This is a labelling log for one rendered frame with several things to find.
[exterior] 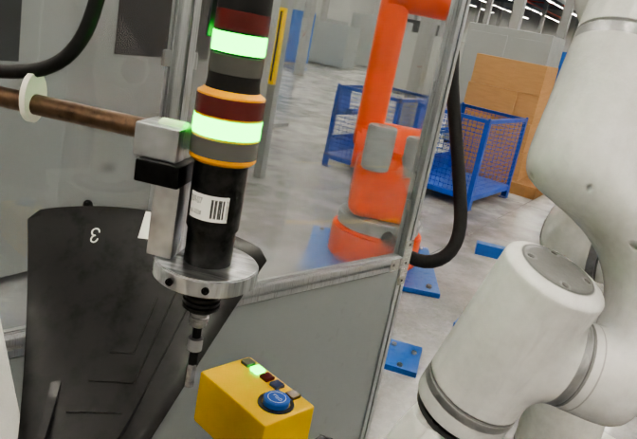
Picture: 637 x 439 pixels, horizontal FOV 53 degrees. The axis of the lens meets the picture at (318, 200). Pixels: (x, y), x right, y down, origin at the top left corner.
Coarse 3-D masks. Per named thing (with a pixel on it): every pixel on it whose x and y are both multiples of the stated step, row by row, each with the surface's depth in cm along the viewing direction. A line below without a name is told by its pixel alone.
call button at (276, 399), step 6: (276, 390) 97; (264, 396) 95; (270, 396) 95; (276, 396) 95; (282, 396) 95; (288, 396) 96; (264, 402) 94; (270, 402) 94; (276, 402) 94; (282, 402) 94; (288, 402) 95; (270, 408) 93; (276, 408) 93; (282, 408) 94
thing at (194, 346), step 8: (192, 328) 45; (192, 336) 45; (200, 336) 45; (192, 344) 44; (200, 344) 45; (192, 352) 45; (192, 360) 45; (192, 368) 45; (192, 376) 46; (192, 384) 46
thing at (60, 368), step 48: (48, 240) 60; (144, 240) 61; (240, 240) 64; (48, 288) 58; (96, 288) 58; (144, 288) 58; (48, 336) 55; (96, 336) 55; (144, 336) 55; (48, 384) 53; (96, 384) 52; (144, 384) 52; (48, 432) 51; (96, 432) 50; (144, 432) 50
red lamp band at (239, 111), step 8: (200, 96) 39; (208, 96) 39; (200, 104) 39; (208, 104) 39; (216, 104) 38; (224, 104) 38; (232, 104) 38; (240, 104) 39; (248, 104) 39; (256, 104) 39; (264, 104) 40; (200, 112) 39; (208, 112) 39; (216, 112) 39; (224, 112) 39; (232, 112) 39; (240, 112) 39; (248, 112) 39; (256, 112) 39; (240, 120) 39; (248, 120) 39; (256, 120) 40
